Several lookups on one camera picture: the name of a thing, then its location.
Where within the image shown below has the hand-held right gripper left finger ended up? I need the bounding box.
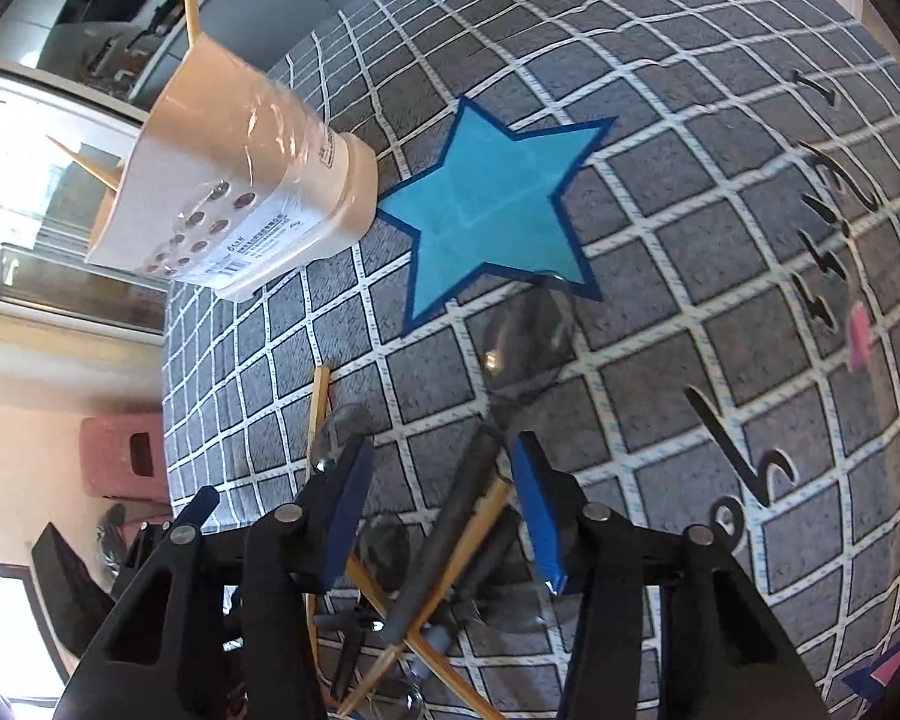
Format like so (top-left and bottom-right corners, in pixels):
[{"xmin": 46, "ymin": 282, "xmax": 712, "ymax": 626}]
[{"xmin": 52, "ymin": 433, "xmax": 377, "ymax": 720}]

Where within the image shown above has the beige utensil holder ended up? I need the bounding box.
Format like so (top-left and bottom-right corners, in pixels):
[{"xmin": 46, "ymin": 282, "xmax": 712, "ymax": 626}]
[{"xmin": 85, "ymin": 34, "xmax": 380, "ymax": 302}]

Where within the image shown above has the grey kitchen counter cabinet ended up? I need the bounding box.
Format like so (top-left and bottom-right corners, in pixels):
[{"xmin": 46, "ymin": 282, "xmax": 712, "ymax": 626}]
[{"xmin": 30, "ymin": 0, "xmax": 340, "ymax": 103}]

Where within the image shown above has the pink plastic stool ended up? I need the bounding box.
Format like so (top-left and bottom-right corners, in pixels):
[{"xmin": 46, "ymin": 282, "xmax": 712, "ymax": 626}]
[{"xmin": 80, "ymin": 412, "xmax": 170, "ymax": 500}]

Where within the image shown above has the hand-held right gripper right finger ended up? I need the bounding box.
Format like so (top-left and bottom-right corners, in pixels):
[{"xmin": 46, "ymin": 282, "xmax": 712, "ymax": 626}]
[{"xmin": 510, "ymin": 431, "xmax": 831, "ymax": 720}]

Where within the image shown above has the sliding glass door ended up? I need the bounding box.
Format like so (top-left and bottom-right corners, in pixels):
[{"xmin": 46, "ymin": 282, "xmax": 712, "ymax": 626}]
[{"xmin": 0, "ymin": 60, "xmax": 170, "ymax": 335}]

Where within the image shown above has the grey grid star mat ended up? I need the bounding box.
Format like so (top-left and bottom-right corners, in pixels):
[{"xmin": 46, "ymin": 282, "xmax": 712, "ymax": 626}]
[{"xmin": 161, "ymin": 0, "xmax": 900, "ymax": 720}]

